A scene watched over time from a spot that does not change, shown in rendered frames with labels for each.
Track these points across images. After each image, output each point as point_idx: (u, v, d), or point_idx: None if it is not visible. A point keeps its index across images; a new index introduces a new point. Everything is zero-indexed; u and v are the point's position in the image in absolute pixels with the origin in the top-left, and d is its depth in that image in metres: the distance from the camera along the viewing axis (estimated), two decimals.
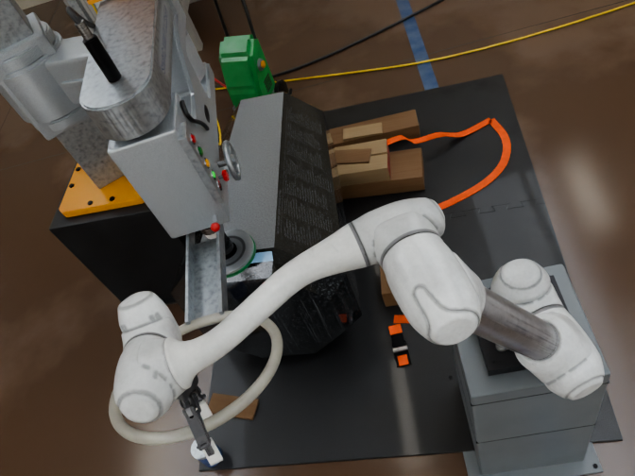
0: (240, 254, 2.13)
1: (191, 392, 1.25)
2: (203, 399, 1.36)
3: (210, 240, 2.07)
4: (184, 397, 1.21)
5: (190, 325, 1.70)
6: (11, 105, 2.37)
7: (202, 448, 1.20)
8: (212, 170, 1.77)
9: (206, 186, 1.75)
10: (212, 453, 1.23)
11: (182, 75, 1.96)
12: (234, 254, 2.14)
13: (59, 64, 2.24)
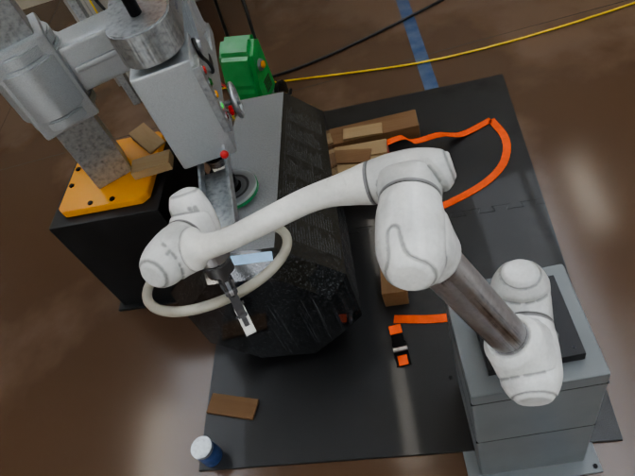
0: None
1: (229, 277, 1.50)
2: (242, 303, 1.57)
3: None
4: (224, 278, 1.46)
5: None
6: (26, 105, 2.33)
7: (241, 316, 1.50)
8: (220, 101, 2.00)
9: (215, 115, 1.98)
10: (248, 324, 1.53)
11: (189, 24, 2.19)
12: None
13: (74, 46, 2.31)
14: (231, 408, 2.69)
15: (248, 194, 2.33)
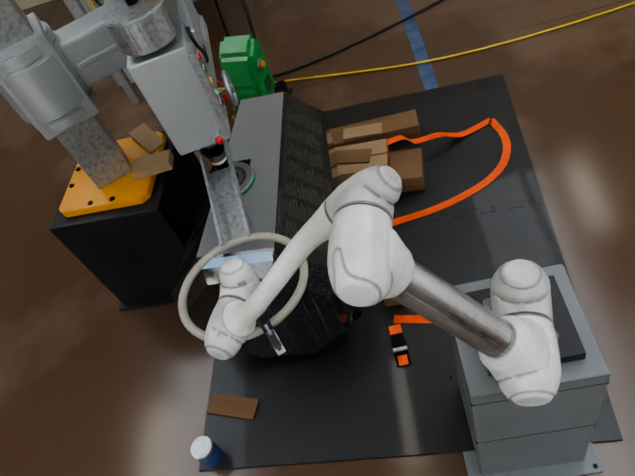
0: None
1: None
2: (272, 328, 1.89)
3: (215, 166, 2.38)
4: (264, 322, 1.75)
5: (224, 246, 2.14)
6: (31, 104, 2.33)
7: (277, 348, 1.81)
8: (214, 88, 2.06)
9: (211, 101, 2.04)
10: (281, 348, 1.86)
11: (183, 14, 2.25)
12: None
13: (76, 42, 2.33)
14: (231, 408, 2.69)
15: (249, 178, 2.44)
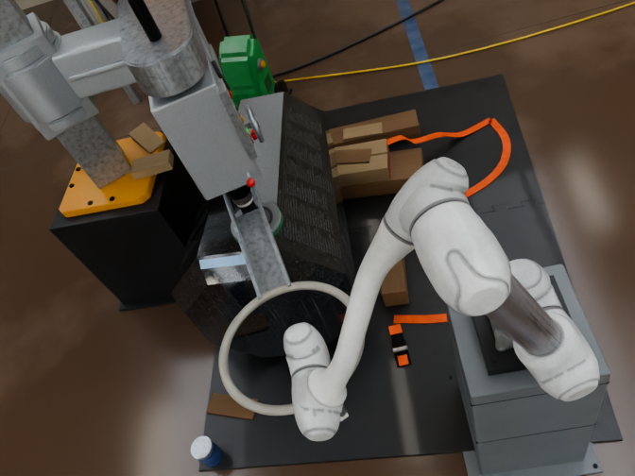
0: None
1: None
2: None
3: (241, 208, 2.18)
4: None
5: (262, 298, 1.94)
6: (16, 106, 2.35)
7: (342, 415, 1.62)
8: (245, 127, 1.87)
9: (242, 141, 1.85)
10: (344, 415, 1.66)
11: None
12: None
13: (66, 57, 2.26)
14: (231, 408, 2.69)
15: (277, 217, 2.25)
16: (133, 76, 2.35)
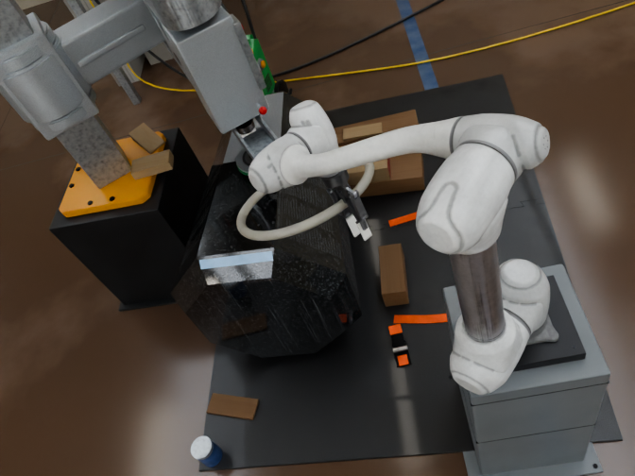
0: None
1: None
2: (351, 212, 1.70)
3: None
4: (345, 182, 1.58)
5: None
6: (33, 103, 2.32)
7: (363, 218, 1.61)
8: None
9: (253, 71, 2.09)
10: (367, 227, 1.65)
11: None
12: None
13: (76, 40, 2.34)
14: (231, 408, 2.69)
15: (238, 162, 2.47)
16: (138, 49, 2.50)
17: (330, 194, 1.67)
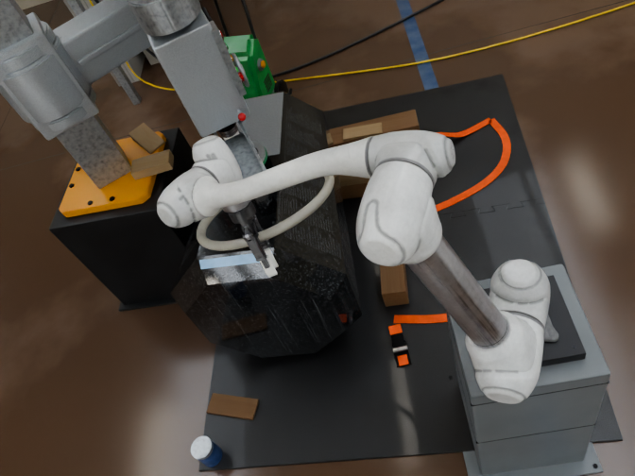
0: None
1: (250, 221, 1.60)
2: (267, 246, 1.67)
3: None
4: (243, 222, 1.57)
5: None
6: (35, 103, 2.32)
7: (258, 259, 1.60)
8: None
9: (232, 77, 2.10)
10: (267, 266, 1.63)
11: None
12: None
13: (76, 39, 2.34)
14: (231, 408, 2.69)
15: (262, 148, 2.49)
16: (137, 46, 2.51)
17: None
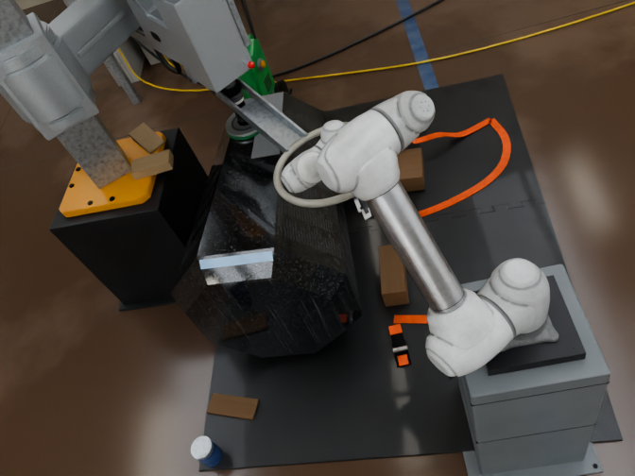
0: (233, 126, 2.70)
1: None
2: None
3: None
4: None
5: (289, 151, 2.38)
6: (51, 95, 2.33)
7: (366, 208, 2.09)
8: None
9: (239, 28, 2.32)
10: (368, 212, 2.13)
11: None
12: (237, 123, 2.71)
13: (73, 30, 2.41)
14: (231, 408, 2.69)
15: None
16: (122, 35, 2.62)
17: None
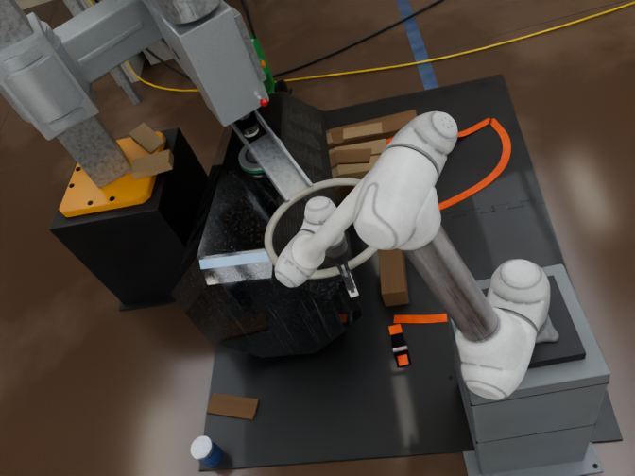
0: None
1: None
2: (349, 270, 1.95)
3: (249, 139, 2.43)
4: (341, 263, 1.82)
5: (290, 201, 2.20)
6: (36, 102, 2.32)
7: (350, 289, 1.88)
8: None
9: (254, 63, 2.12)
10: (353, 292, 1.92)
11: None
12: None
13: (76, 39, 2.35)
14: (231, 408, 2.69)
15: None
16: (136, 46, 2.52)
17: None
